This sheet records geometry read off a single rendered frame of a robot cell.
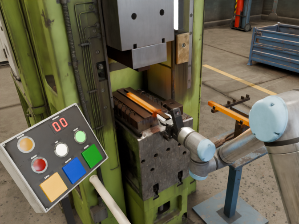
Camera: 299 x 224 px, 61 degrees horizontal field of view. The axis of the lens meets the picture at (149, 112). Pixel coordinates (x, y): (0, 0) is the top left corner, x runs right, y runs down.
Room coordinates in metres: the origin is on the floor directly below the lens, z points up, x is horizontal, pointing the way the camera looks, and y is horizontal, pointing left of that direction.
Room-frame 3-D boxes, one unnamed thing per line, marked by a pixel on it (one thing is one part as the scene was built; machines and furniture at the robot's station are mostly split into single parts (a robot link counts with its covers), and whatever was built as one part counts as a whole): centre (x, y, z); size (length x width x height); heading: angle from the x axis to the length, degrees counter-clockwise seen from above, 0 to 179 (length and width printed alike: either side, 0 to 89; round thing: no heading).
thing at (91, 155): (0.86, 0.25, 1.01); 0.07 x 0.05 x 0.07; 148
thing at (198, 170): (0.94, -0.23, 0.85); 0.12 x 0.09 x 0.12; 114
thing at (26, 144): (0.73, 0.43, 1.16); 0.05 x 0.03 x 0.04; 123
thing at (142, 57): (1.39, 0.10, 1.32); 0.42 x 0.20 x 0.10; 33
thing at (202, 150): (0.94, -0.22, 0.96); 0.12 x 0.09 x 0.10; 33
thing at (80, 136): (0.88, 0.29, 1.09); 0.05 x 0.03 x 0.04; 123
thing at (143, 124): (1.39, 0.10, 0.96); 0.42 x 0.20 x 0.09; 33
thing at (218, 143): (1.48, -0.62, 0.68); 0.60 x 0.04 x 0.01; 126
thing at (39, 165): (0.71, 0.40, 1.09); 0.05 x 0.03 x 0.04; 123
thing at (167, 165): (1.43, 0.05, 0.69); 0.56 x 0.38 x 0.45; 33
